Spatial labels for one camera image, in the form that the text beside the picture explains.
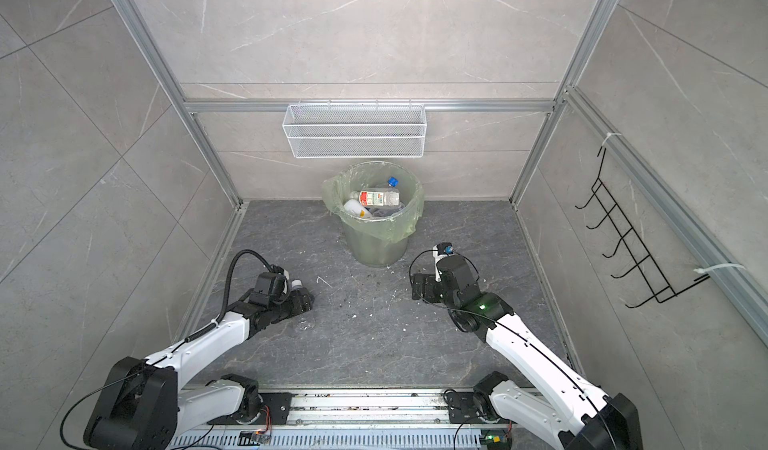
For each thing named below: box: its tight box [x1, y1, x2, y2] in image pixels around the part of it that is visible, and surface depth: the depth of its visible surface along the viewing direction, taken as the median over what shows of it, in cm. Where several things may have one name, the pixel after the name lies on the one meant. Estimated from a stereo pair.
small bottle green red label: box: [350, 188, 401, 207], surface depth 87 cm
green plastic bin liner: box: [321, 160, 425, 243], surface depth 90 cm
